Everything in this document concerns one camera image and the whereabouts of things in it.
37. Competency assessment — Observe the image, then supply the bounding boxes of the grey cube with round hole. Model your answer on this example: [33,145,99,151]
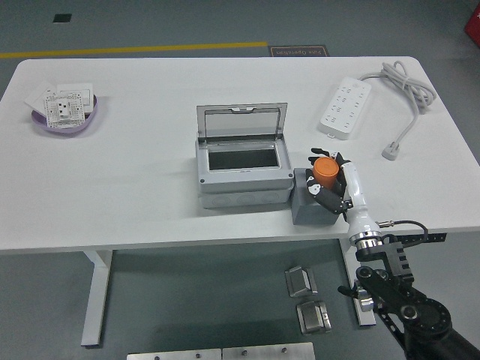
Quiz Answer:
[291,167,348,227]

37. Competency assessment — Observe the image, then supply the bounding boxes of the white switch plate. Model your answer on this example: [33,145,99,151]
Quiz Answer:
[56,82,95,113]

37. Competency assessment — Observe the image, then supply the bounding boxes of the grey power cord with plug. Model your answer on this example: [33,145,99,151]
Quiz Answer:
[358,61,438,161]

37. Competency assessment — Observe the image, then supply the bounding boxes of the large metal floor block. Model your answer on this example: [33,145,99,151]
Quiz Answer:
[295,298,333,335]

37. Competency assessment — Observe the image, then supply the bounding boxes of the dark floor sign with text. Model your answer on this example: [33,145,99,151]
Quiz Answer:
[268,45,329,59]

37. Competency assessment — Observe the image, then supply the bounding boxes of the red object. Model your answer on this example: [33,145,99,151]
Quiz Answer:
[463,6,480,39]

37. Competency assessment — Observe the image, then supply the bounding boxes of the white power strip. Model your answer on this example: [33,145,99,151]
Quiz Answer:
[318,76,372,140]

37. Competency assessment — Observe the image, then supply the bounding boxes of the grey junction box clear lid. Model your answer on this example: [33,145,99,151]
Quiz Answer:
[194,101,295,209]

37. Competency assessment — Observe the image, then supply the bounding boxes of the small metal floor block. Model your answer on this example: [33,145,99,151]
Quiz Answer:
[283,265,319,299]

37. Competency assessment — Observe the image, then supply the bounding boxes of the white printed socket panel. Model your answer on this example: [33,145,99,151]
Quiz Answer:
[41,91,84,130]

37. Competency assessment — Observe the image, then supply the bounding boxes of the robot right hand white black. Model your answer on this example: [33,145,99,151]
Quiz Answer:
[304,146,378,240]

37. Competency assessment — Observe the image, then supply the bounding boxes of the orange cylinder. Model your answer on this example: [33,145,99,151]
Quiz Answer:
[313,157,341,191]

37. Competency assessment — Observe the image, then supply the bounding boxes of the purple bowl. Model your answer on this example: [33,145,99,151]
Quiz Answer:
[30,93,99,137]

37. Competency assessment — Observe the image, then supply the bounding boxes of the white table leg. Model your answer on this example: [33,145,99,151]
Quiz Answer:
[339,238,377,327]
[81,249,114,347]

